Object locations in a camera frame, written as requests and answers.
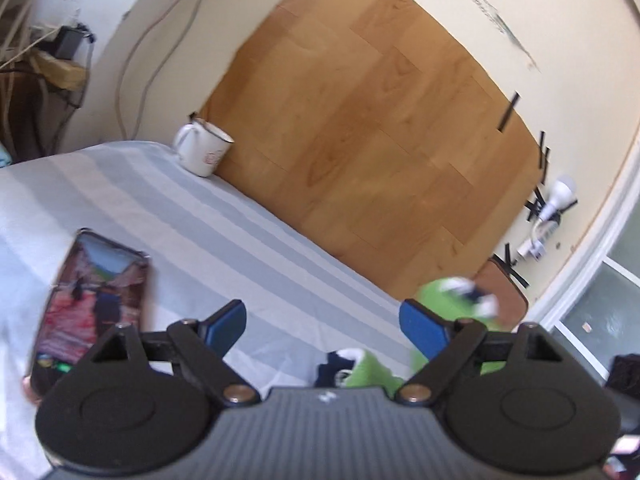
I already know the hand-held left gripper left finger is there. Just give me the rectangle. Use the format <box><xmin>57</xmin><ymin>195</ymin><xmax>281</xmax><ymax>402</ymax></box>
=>
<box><xmin>92</xmin><ymin>300</ymin><xmax>262</xmax><ymax>407</ymax></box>

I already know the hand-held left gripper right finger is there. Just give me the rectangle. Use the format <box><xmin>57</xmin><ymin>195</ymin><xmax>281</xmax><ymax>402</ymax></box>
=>
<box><xmin>397</xmin><ymin>299</ymin><xmax>562</xmax><ymax>405</ymax></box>

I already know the navy green white striped garment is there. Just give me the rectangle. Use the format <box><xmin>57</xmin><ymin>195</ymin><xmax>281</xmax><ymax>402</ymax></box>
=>
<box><xmin>314</xmin><ymin>276</ymin><xmax>501</xmax><ymax>392</ymax></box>

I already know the brown cushion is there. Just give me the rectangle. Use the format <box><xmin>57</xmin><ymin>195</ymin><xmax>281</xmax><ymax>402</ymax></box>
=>
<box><xmin>472</xmin><ymin>255</ymin><xmax>530</xmax><ymax>332</ymax></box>

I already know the blue striped bed sheet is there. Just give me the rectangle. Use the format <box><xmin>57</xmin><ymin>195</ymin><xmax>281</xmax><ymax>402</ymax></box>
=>
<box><xmin>0</xmin><ymin>141</ymin><xmax>426</xmax><ymax>480</ymax></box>

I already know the black tape cross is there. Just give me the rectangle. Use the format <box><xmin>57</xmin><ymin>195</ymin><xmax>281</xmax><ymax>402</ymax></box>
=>
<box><xmin>492</xmin><ymin>242</ymin><xmax>529</xmax><ymax>289</ymax></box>

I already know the black tape cluster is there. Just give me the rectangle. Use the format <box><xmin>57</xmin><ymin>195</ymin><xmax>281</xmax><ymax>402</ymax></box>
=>
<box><xmin>524</xmin><ymin>187</ymin><xmax>547</xmax><ymax>224</ymax></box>

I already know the white enamel mug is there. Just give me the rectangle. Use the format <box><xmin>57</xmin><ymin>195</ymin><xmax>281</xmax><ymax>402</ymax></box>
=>
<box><xmin>173</xmin><ymin>117</ymin><xmax>235</xmax><ymax>178</ymax></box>

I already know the glass door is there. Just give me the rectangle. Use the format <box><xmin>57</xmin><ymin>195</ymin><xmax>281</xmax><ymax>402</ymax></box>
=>
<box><xmin>550</xmin><ymin>200</ymin><xmax>640</xmax><ymax>378</ymax></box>

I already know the brown cardboard box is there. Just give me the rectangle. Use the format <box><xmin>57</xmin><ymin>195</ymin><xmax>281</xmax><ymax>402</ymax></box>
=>
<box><xmin>30</xmin><ymin>52</ymin><xmax>90</xmax><ymax>92</ymax></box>

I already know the black charger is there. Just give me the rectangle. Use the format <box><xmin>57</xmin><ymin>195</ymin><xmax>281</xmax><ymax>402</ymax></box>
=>
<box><xmin>54</xmin><ymin>24</ymin><xmax>95</xmax><ymax>60</ymax></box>

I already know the wood-grain wall sheet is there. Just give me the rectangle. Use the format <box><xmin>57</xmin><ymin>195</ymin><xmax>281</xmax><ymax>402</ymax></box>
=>
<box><xmin>197</xmin><ymin>0</ymin><xmax>544</xmax><ymax>306</ymax></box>

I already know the black cable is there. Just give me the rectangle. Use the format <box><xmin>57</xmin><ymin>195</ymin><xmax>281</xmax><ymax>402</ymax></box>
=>
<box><xmin>134</xmin><ymin>0</ymin><xmax>201</xmax><ymax>142</ymax></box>

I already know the white cable bundle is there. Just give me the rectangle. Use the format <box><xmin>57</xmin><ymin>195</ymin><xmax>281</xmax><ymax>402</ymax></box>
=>
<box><xmin>0</xmin><ymin>0</ymin><xmax>57</xmax><ymax>63</ymax></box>

